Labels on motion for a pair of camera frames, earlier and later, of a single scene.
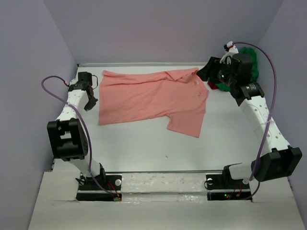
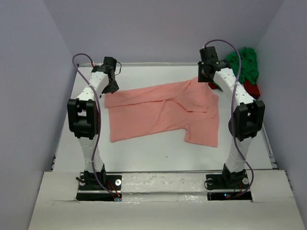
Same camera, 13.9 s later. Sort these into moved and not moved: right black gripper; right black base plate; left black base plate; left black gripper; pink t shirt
Moved: left black gripper; right black gripper; pink t shirt
Not moved: right black base plate; left black base plate
